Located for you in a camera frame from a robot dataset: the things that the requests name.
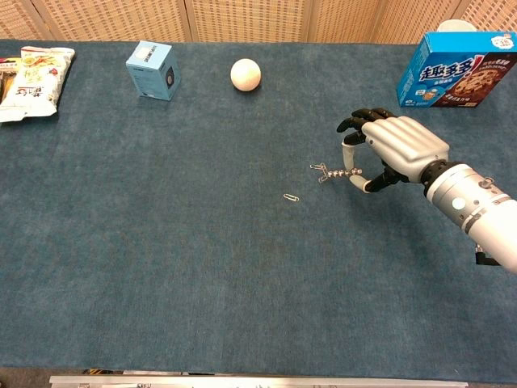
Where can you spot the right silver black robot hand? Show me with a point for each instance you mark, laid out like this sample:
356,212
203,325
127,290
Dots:
404,141

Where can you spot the silver magnetic bead rod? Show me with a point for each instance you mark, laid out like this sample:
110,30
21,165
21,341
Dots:
343,173

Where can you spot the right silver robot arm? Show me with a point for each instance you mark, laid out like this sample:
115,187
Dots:
472,206

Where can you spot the blue chocolate cookie box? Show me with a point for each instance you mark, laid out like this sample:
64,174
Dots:
448,72

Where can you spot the white cup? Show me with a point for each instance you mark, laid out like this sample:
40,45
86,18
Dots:
456,26

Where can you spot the cream white ball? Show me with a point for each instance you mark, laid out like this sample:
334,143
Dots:
245,75

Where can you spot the woven rattan folding screen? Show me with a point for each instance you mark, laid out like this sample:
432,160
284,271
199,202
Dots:
250,20

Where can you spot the small light blue carton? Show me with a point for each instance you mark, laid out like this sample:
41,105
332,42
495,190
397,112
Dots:
149,74

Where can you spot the teal felt table cloth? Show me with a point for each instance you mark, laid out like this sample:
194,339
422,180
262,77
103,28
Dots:
161,262

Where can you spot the white snack bag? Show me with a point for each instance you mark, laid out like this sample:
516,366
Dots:
36,85

